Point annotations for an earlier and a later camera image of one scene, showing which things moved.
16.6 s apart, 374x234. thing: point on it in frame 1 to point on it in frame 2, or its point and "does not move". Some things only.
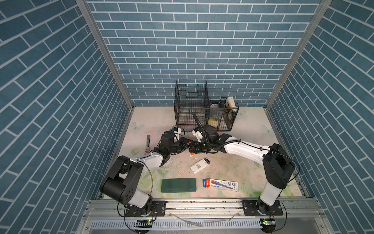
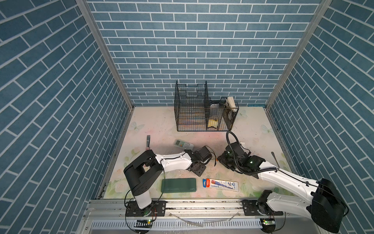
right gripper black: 195,147 to 223,154
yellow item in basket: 213,123 does not move
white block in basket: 232,104 does not move
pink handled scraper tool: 147,148 does not move
